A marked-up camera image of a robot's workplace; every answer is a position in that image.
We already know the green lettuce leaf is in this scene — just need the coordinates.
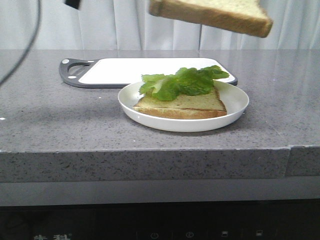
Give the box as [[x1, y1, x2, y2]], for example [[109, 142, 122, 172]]
[[139, 65, 230, 101]]

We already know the bread slice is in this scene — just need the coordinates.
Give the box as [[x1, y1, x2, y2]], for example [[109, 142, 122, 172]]
[[148, 0, 273, 38], [133, 87, 227, 120]]

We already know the white cutting board black rim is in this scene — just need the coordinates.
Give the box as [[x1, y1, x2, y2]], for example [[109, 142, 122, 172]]
[[59, 57, 228, 89]]

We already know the white round plate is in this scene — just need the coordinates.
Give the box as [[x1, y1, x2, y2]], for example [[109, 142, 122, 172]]
[[118, 81, 250, 133]]

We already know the grey white curtain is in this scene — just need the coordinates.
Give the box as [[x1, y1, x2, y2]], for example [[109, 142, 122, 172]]
[[0, 0, 320, 50]]

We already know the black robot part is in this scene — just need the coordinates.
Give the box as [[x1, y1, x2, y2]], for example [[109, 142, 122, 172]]
[[64, 0, 82, 10]]

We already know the black appliance control panel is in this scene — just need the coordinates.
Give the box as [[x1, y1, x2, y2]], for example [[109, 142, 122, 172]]
[[0, 199, 320, 240]]

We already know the black cable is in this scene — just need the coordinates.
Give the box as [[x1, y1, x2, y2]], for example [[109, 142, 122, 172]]
[[0, 0, 42, 87]]

